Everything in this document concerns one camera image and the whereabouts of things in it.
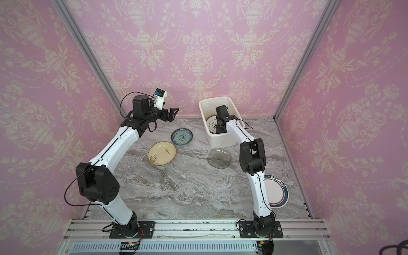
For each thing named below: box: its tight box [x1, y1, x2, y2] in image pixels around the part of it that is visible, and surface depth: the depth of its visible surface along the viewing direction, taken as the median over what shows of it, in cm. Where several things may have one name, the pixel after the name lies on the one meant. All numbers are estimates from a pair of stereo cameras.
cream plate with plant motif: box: [147, 141, 177, 167], surface depth 102 cm
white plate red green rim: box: [264, 174, 289, 209], surface depth 87 cm
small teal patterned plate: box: [171, 128, 193, 146], surface depth 111 cm
